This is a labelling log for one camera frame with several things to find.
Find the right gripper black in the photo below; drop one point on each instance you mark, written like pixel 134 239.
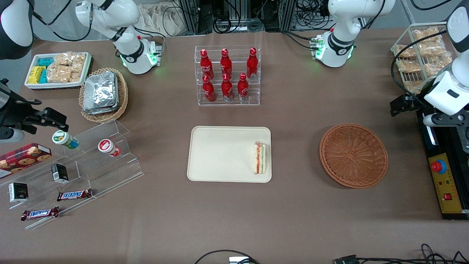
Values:
pixel 14 115

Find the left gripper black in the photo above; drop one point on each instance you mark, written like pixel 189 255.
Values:
pixel 416 102

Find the plastic-wrapped sandwich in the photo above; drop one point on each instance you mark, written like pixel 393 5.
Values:
pixel 259 158

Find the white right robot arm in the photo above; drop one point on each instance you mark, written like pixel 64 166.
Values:
pixel 128 47

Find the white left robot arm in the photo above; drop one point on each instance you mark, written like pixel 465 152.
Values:
pixel 339 33

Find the round brown wicker basket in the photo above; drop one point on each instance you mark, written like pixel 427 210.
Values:
pixel 353 156

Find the light oval wicker basket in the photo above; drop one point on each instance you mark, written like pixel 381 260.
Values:
pixel 122 99

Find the beige plastic tray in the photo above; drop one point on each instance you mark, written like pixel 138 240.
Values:
pixel 220 154

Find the clear-wrapped rice cracker packet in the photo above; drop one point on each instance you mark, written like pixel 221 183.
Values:
pixel 62 58
pixel 79 58
pixel 438 64
pixel 76 75
pixel 58 74
pixel 405 51
pixel 425 33
pixel 409 66
pixel 413 86
pixel 431 49

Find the green-lid yogurt cup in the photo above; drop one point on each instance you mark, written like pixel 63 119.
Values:
pixel 64 139

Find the white rectangular snack bin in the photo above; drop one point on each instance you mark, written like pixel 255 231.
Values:
pixel 55 86

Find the red tartan cookie box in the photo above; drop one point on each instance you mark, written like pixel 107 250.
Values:
pixel 23 158

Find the teal snack packet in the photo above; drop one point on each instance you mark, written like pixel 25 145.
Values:
pixel 46 61
pixel 43 77

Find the yellow snack packet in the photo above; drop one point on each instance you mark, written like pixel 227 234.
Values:
pixel 34 74

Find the small black carton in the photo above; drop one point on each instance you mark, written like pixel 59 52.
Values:
pixel 59 173
pixel 18 192

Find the silver foil packet stack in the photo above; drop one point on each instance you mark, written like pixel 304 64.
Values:
pixel 100 91

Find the red-lid yogurt cup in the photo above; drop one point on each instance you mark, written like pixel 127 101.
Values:
pixel 108 147

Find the Snickers chocolate bar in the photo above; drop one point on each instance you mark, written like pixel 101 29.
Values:
pixel 74 194
pixel 39 213

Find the clear acrylic stepped display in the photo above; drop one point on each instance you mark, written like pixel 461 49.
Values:
pixel 106 172

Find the black yellow-panel control box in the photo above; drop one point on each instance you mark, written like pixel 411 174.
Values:
pixel 449 190

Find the beige crumpled cloth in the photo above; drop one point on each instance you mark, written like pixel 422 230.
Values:
pixel 161 18

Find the red cola bottle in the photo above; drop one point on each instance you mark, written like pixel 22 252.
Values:
pixel 226 89
pixel 243 88
pixel 226 64
pixel 209 91
pixel 206 66
pixel 251 63

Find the clear acrylic bottle rack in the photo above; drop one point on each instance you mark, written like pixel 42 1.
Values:
pixel 234 102

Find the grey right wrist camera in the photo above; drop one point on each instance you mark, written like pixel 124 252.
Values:
pixel 10 135

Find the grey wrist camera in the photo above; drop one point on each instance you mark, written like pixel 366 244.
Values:
pixel 10 135
pixel 443 119

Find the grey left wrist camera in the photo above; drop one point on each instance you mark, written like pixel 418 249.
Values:
pixel 443 119

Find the aluminium frame post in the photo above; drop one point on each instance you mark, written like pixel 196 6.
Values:
pixel 190 16

